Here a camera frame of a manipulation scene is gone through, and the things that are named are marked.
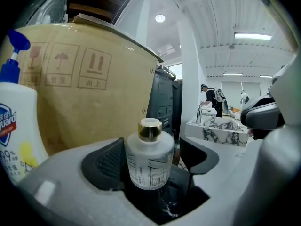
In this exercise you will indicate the brown cardboard box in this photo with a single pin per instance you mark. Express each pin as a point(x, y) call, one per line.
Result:
point(94, 107)

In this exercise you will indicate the long ceiling light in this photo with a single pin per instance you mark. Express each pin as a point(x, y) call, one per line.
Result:
point(232, 74)
point(252, 36)

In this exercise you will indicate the black suitcase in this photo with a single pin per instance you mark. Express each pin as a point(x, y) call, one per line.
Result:
point(162, 98)

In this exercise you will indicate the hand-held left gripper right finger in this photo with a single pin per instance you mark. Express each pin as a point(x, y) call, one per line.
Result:
point(247, 185)

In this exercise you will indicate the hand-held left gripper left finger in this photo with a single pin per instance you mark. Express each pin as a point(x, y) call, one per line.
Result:
point(70, 196)

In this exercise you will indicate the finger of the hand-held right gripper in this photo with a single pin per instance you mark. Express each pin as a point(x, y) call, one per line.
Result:
point(261, 114)

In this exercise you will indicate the round ceiling light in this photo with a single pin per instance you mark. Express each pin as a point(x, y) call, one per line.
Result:
point(160, 18)

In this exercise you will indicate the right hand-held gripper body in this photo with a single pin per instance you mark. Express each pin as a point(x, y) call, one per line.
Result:
point(287, 79)

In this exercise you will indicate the clear small bottle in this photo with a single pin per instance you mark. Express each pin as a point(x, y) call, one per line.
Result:
point(149, 159)

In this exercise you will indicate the grey metal appliance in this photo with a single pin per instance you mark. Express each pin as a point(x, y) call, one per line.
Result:
point(44, 6)

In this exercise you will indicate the white soap bottle blue pump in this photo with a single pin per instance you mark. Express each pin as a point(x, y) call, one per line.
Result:
point(16, 131)

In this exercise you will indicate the marble pattern cabinet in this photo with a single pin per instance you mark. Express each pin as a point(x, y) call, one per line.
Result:
point(218, 131)

